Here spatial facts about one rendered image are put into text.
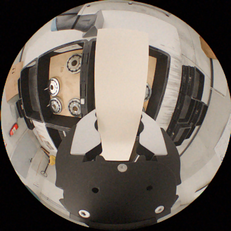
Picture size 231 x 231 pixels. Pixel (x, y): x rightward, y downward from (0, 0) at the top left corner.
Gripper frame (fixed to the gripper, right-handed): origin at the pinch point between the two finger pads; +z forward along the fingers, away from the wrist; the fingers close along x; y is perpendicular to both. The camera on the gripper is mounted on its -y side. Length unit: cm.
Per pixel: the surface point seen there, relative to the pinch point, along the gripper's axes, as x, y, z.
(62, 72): -28.3, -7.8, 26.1
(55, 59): -33.5, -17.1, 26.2
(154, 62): 16.6, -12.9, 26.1
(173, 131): 84, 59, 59
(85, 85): -11.1, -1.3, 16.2
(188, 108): 112, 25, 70
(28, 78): -69, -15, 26
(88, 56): -10.4, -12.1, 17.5
